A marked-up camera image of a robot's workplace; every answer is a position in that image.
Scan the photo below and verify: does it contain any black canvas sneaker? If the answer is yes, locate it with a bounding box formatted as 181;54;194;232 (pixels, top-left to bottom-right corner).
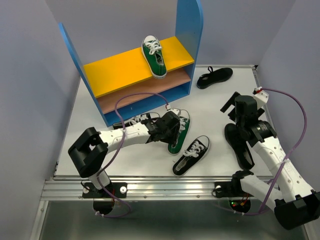
123;112;160;127
172;135;211;177

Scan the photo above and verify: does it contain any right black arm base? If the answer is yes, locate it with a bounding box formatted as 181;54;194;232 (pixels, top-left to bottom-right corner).
212;181;247;198

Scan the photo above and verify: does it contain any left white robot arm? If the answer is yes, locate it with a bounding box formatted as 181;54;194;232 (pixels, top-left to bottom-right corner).
67;108;181;197

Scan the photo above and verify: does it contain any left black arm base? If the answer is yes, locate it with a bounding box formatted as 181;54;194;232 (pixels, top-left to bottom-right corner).
80;181;128;199

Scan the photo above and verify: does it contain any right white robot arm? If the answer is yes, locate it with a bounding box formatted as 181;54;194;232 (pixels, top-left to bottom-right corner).
215;87;320;230

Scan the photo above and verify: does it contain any black leather shoe right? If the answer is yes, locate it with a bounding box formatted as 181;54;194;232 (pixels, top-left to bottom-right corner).
224;123;255;170

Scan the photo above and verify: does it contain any black slip-on shoe far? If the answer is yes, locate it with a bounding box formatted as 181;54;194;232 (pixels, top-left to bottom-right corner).
196;66;233;89

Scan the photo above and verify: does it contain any yellow upper shelf board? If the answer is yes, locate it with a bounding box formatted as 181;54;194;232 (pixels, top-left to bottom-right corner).
84;36;195;98

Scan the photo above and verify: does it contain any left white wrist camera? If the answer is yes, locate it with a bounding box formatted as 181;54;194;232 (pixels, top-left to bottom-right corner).
168;108;181;117

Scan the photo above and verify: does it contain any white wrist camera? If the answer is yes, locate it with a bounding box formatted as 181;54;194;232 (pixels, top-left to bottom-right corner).
168;108;181;117
252;86;269;105

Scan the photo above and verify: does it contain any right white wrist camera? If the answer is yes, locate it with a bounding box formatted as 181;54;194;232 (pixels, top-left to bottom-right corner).
252;86;269;105

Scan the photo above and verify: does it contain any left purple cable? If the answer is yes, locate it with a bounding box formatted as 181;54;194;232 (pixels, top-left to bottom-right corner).
96;92;173;219

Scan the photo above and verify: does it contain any purple cable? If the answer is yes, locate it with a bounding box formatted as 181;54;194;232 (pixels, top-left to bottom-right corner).
96;92;173;219
234;87;308;216

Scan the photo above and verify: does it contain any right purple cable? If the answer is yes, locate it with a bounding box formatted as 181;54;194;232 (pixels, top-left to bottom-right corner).
234;87;308;216

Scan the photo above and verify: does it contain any blue shoe shelf frame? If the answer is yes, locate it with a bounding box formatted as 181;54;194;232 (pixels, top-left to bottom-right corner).
58;0;204;127

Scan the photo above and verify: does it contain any aluminium mounting rail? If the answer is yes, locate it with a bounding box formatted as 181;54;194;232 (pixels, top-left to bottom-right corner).
40;177;231;202

